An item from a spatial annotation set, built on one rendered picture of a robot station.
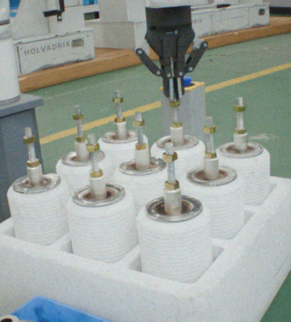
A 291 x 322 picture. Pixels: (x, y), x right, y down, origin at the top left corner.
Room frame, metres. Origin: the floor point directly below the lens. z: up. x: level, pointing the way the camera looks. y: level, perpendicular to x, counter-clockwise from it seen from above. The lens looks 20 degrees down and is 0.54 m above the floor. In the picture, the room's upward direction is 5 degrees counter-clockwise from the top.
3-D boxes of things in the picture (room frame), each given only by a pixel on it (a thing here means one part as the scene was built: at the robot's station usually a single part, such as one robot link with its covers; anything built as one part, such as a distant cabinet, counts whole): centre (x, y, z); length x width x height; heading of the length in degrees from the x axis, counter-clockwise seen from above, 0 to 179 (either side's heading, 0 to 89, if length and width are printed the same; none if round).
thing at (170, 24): (0.86, -0.06, 0.45); 0.08 x 0.08 x 0.09
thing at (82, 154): (0.83, 0.10, 0.26); 0.02 x 0.02 x 0.03
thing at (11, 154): (1.13, 0.31, 0.15); 0.15 x 0.15 x 0.30; 41
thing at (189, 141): (0.87, -0.06, 0.25); 0.08 x 0.08 x 0.01
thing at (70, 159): (0.83, 0.10, 0.25); 0.08 x 0.08 x 0.01
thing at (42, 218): (0.73, 0.17, 0.16); 0.10 x 0.10 x 0.18
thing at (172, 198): (0.60, -0.03, 0.26); 0.02 x 0.02 x 0.03
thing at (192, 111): (1.05, -0.09, 0.16); 0.07 x 0.07 x 0.31; 57
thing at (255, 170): (0.80, -0.16, 0.16); 0.10 x 0.10 x 0.18
